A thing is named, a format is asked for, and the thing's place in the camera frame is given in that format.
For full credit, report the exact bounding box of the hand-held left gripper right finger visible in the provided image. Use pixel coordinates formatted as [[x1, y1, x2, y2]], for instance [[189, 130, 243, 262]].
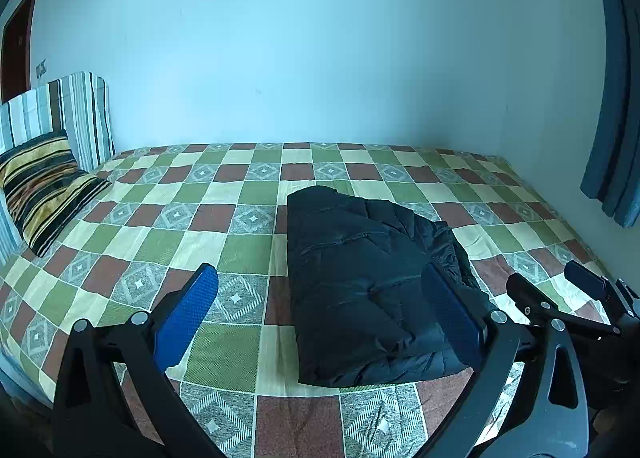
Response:
[[422, 263, 592, 458]]

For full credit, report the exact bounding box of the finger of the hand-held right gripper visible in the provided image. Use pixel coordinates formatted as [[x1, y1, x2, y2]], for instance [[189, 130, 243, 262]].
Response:
[[506, 272, 621, 341], [564, 261, 609, 301]]

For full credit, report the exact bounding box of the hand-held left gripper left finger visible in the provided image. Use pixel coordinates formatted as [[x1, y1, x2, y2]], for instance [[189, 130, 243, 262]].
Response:
[[52, 263, 226, 458]]

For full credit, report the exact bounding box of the black padded jacket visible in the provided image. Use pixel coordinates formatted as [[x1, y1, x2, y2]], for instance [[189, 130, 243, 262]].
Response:
[[286, 185, 493, 386]]

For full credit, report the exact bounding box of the bed with checkered sheet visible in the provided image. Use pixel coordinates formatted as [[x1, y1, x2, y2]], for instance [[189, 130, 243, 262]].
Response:
[[0, 142, 613, 458]]

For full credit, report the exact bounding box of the blue curtain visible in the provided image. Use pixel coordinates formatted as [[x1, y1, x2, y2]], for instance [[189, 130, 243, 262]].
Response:
[[580, 0, 640, 229]]

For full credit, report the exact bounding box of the yellow black striped pillow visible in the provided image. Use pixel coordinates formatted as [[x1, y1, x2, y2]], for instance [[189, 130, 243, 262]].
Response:
[[0, 129, 112, 258]]

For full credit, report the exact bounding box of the blue striped pillow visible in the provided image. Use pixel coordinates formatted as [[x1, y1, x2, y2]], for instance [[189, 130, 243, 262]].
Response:
[[0, 71, 117, 249]]

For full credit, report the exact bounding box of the brown wooden door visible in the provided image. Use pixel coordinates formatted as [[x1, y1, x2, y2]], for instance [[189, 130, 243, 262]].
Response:
[[0, 0, 41, 104]]

